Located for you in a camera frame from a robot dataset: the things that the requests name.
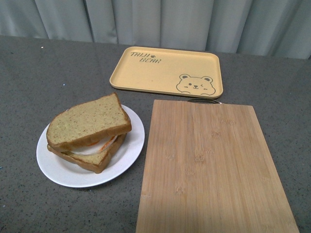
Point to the white round plate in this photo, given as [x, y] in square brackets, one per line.
[68, 174]

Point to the bread slice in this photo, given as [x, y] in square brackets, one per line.
[97, 162]
[88, 123]

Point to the egg and tomato filling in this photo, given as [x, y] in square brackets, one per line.
[96, 147]

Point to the yellow bear tray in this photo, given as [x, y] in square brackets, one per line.
[165, 71]

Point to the wooden cutting board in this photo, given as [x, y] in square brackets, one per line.
[208, 169]

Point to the grey curtain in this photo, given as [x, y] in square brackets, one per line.
[260, 27]

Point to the metal cutting board handle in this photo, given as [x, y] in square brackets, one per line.
[203, 100]

